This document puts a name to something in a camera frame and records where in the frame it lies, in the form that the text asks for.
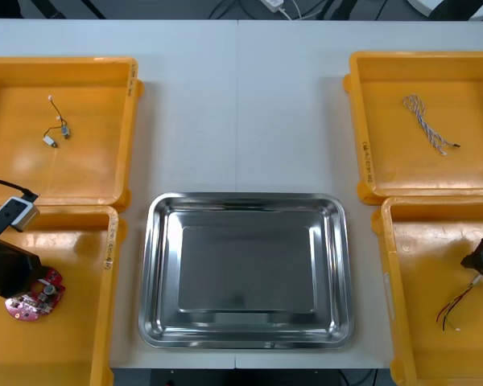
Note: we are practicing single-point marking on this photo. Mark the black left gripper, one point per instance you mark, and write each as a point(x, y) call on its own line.
point(8, 269)

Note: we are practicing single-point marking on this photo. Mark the round red circuit board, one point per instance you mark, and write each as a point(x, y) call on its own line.
point(28, 309)

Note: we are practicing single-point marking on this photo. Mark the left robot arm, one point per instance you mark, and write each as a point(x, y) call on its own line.
point(16, 211)

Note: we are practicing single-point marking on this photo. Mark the yellow-orange plastic bin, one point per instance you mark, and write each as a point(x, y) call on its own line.
point(64, 354)
point(84, 177)
point(426, 177)
point(426, 354)

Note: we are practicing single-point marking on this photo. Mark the small metal solenoid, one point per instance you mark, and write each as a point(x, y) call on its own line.
point(66, 132)

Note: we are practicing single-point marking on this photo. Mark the steel tray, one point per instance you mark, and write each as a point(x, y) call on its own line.
point(245, 265)

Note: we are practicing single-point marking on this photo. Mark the white power adapter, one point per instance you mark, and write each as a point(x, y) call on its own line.
point(271, 4)

